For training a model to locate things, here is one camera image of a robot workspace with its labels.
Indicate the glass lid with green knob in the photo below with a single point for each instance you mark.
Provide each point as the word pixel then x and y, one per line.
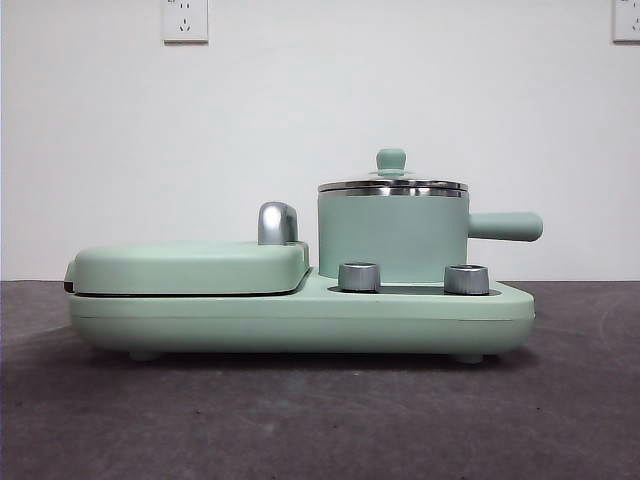
pixel 392 160

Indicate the silver control knob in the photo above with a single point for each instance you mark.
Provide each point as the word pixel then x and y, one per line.
pixel 466 279
pixel 359 276

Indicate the green hinged grill cover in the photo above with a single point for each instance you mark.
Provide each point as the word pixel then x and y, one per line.
pixel 190 265

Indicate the green breakfast machine base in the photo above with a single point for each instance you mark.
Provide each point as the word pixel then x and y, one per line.
pixel 200 325

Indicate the white wall socket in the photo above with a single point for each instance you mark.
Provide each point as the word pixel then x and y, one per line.
pixel 627 20
pixel 185 22

